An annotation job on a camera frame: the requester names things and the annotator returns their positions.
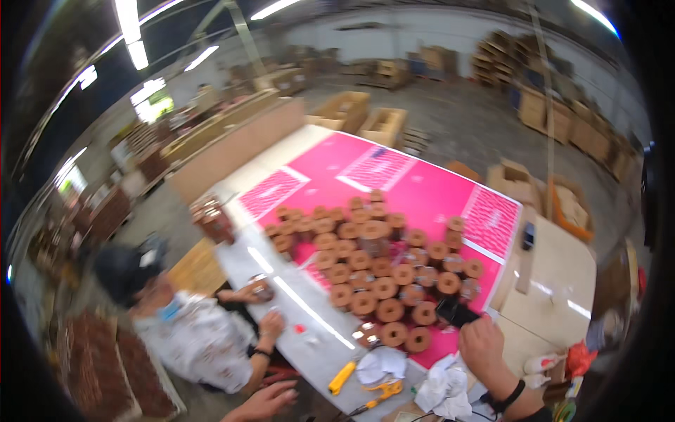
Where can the person's right fingers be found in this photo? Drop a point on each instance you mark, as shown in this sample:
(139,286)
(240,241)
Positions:
(474,324)

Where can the person's left hand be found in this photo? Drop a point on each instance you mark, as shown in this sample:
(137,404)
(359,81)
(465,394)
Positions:
(266,401)

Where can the yellow utility knife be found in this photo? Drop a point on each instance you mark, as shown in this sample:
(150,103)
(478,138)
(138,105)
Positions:
(341,377)

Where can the long wooden board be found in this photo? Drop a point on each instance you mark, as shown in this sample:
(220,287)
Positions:
(237,147)

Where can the black phone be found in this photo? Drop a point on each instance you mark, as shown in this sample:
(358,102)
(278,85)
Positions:
(454,312)

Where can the pink printed sheet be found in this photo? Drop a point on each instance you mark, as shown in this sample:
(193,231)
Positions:
(422,190)

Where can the open cardboard box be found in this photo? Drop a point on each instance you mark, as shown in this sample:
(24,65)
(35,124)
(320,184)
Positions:
(514,182)

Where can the black handheld device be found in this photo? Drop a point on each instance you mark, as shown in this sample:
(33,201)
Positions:
(528,236)

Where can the wooden pallet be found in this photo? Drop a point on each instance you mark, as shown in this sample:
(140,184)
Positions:
(198,269)

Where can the black wrist band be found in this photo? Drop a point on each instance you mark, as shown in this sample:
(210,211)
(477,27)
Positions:
(507,396)

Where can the person's right hand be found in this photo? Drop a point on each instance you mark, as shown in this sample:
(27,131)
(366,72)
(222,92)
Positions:
(482,348)

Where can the row of cardboard cartons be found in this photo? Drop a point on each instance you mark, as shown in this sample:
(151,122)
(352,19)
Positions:
(575,124)

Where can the small red cap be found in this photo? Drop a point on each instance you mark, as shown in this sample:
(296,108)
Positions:
(299,328)

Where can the crumpled white cloth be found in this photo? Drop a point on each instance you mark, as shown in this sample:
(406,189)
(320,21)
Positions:
(443,387)

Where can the red plastic bag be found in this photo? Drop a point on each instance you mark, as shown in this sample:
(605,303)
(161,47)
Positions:
(580,358)

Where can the pallet of copper coils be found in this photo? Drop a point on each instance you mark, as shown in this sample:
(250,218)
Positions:
(110,369)

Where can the person's left fingers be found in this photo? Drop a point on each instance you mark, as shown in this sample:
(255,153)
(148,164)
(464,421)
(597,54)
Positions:
(283,391)

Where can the green tape roll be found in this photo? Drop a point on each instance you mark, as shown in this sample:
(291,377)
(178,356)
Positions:
(564,412)

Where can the orange plastic crate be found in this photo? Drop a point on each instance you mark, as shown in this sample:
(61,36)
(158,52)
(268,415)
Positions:
(572,211)

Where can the stack of wooden crates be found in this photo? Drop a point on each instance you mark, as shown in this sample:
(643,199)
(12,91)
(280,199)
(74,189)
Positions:
(506,55)

